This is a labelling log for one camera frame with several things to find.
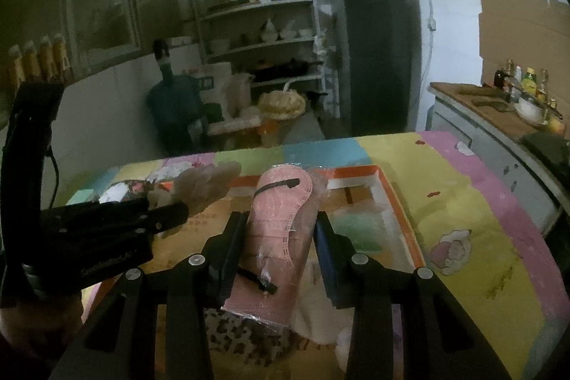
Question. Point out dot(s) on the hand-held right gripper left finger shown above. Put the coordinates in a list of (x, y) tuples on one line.
[(231, 255)]

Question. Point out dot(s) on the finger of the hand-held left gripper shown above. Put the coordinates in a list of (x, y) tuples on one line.
[(169, 216)]

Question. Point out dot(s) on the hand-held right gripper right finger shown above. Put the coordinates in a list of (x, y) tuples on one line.
[(327, 260)]

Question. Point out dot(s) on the orange-rimmed cardboard box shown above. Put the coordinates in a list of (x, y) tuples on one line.
[(205, 224)]

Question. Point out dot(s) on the white fluffy scrunchie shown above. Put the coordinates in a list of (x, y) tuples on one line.
[(200, 188)]

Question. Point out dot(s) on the green mesh bath puff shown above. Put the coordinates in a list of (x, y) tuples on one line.
[(356, 226)]

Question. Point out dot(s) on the pink face mask pack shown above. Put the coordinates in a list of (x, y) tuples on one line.
[(280, 228)]

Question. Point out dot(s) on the leopard print scrunchie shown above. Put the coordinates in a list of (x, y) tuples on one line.
[(240, 335)]

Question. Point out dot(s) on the person's left hand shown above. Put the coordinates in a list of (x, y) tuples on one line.
[(40, 322)]

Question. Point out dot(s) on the green tissue box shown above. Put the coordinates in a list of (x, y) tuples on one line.
[(84, 196)]

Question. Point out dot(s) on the blue water jug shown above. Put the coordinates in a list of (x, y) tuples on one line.
[(173, 108)]

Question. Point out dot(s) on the translucent plastic container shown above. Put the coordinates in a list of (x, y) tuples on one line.
[(240, 95)]

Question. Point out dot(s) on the white sack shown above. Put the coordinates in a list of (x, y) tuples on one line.
[(218, 77)]

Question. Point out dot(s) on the pale yellow lumpy bag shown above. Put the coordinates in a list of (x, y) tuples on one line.
[(280, 104)]

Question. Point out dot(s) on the black water jug pump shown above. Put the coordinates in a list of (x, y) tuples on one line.
[(161, 55)]

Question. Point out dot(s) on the black pans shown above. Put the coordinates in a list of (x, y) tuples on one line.
[(276, 73)]

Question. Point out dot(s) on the kitchen counter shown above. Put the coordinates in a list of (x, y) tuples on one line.
[(472, 126)]

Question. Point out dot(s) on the dark grey refrigerator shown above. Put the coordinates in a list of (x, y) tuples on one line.
[(374, 64)]

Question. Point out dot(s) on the white metal shelf rack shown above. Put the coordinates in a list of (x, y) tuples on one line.
[(258, 5)]

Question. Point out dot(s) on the black stove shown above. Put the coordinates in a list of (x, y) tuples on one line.
[(547, 146)]

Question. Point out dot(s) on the dark sauce bottle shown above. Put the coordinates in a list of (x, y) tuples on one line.
[(499, 79)]

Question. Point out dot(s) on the white bowl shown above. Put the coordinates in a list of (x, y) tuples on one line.
[(530, 110)]

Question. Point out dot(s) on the tall slim glass bottle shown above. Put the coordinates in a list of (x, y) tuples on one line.
[(510, 75)]

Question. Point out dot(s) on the yellow-green capped bottle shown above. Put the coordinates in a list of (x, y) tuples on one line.
[(529, 82)]

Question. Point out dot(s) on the clear glass bottle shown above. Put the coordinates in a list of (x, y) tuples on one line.
[(543, 86)]

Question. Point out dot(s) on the glass-door wall cabinet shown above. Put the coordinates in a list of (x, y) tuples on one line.
[(102, 15)]

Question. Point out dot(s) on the wall socket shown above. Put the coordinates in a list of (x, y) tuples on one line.
[(431, 24)]

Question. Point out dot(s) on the cardboard wall sheet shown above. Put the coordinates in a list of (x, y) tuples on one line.
[(512, 32)]

